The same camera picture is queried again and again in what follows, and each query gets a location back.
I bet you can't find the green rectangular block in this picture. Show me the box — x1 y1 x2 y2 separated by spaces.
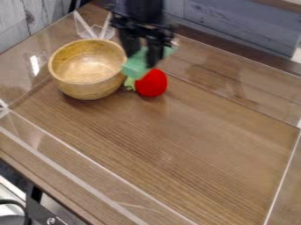
120 43 179 80

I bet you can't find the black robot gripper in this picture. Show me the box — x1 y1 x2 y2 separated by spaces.
109 0 175 68

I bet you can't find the black cable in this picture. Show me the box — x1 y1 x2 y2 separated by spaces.
0 200 31 225

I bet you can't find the black table frame bracket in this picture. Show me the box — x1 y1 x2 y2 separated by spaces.
25 185 85 225

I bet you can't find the clear acrylic corner bracket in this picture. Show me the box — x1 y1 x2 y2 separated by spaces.
72 11 115 40

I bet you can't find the red knitted strawberry toy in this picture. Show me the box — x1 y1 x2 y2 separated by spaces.
123 69 168 98

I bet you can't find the light wooden bowl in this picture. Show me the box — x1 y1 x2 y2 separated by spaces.
48 39 127 100

